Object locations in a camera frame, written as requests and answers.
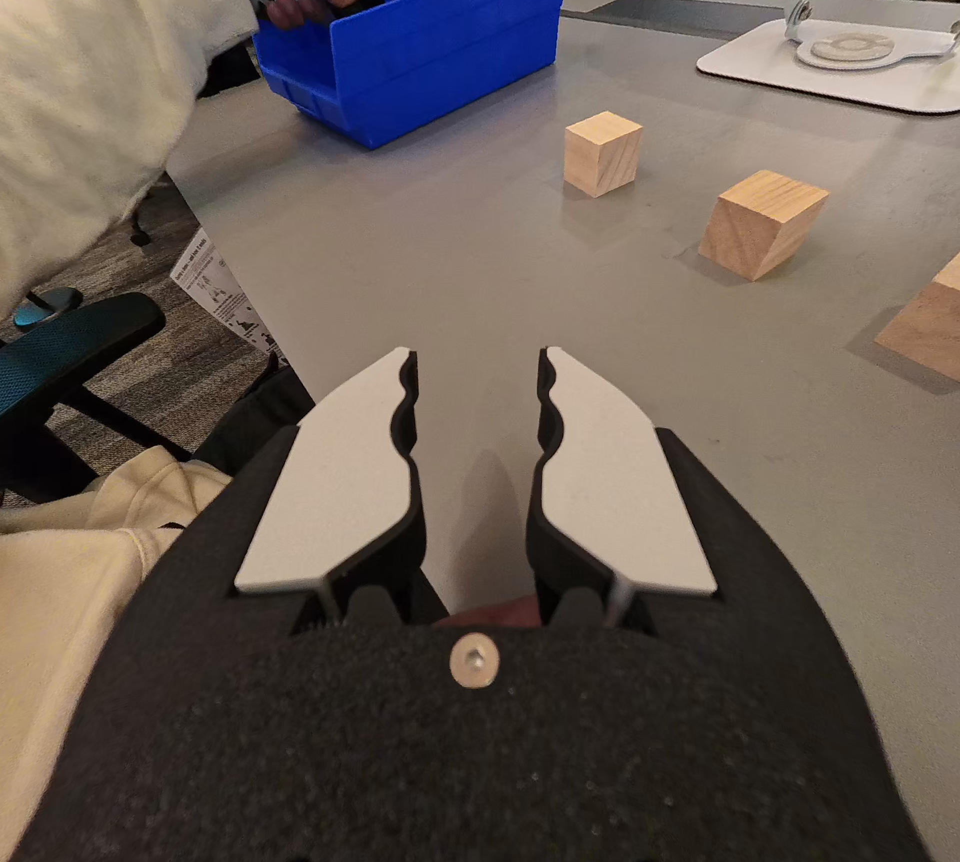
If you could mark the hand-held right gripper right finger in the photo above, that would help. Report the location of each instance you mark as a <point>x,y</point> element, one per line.
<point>622,502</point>

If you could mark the black office chair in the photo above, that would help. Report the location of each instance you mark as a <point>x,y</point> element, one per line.
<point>75,344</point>

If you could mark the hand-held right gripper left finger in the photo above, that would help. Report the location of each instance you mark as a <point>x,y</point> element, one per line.
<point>330,502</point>

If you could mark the dark grey mat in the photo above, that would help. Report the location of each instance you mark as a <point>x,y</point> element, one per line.
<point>660,15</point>

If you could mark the blue plastic bin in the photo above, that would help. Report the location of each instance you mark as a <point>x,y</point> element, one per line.
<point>420,66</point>

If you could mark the person's cream hoodie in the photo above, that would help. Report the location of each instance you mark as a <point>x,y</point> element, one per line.
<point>45,614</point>

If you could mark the person's black pants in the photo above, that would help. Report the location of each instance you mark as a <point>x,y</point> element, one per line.
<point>255,419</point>

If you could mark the printed cardboard box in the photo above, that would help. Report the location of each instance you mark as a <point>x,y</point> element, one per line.
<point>217,292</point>

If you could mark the wooden cube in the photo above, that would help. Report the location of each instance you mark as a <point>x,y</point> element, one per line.
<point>757,224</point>
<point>930,329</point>
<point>600,153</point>

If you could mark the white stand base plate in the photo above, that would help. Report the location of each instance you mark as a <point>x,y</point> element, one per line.
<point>765,70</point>

